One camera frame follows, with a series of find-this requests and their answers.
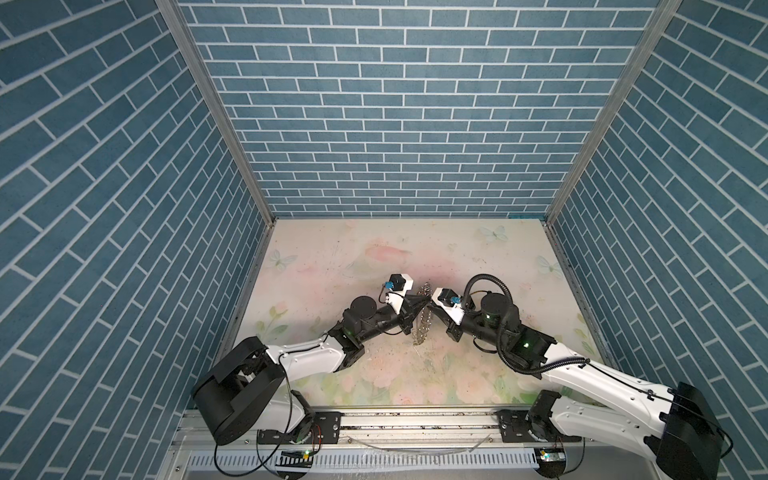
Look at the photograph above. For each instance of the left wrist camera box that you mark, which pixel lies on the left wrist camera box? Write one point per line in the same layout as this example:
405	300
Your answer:
395	290

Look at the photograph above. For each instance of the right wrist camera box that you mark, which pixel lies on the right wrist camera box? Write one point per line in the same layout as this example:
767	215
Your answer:
446	304

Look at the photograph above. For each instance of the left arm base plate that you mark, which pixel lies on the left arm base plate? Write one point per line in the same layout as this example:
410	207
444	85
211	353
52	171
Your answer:
322	428

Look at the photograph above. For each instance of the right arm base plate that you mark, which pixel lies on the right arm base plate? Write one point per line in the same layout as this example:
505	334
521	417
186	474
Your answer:
515	427

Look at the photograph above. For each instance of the aluminium right corner post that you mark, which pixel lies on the aluminium right corner post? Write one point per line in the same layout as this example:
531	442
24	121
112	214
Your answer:
652	33

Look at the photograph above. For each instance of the aluminium front rail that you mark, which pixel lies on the aluminium front rail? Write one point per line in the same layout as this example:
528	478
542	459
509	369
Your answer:
421	427

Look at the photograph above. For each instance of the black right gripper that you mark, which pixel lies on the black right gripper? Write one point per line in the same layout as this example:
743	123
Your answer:
452	330

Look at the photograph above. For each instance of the perforated cable duct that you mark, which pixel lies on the perforated cable duct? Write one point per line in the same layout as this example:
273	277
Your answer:
368	460

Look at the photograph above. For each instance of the aluminium left corner post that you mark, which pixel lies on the aluminium left corner post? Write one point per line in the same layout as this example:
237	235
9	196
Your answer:
182	35

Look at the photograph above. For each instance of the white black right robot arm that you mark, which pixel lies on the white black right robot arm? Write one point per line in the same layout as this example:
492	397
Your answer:
674	427

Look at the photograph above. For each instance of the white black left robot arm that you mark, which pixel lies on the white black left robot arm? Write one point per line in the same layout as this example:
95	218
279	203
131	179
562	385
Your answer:
251	386

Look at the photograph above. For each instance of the aluminium corner post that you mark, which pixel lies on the aluminium corner post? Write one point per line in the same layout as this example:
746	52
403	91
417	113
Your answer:
652	33
182	35

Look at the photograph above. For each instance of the large metal keyring band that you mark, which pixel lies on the large metal keyring band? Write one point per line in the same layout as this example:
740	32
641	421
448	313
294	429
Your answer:
423	320

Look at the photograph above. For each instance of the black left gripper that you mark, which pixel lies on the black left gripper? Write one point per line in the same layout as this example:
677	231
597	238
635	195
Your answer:
412	303

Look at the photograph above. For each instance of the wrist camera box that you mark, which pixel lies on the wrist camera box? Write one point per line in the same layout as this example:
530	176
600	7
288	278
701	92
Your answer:
446	304
395	290

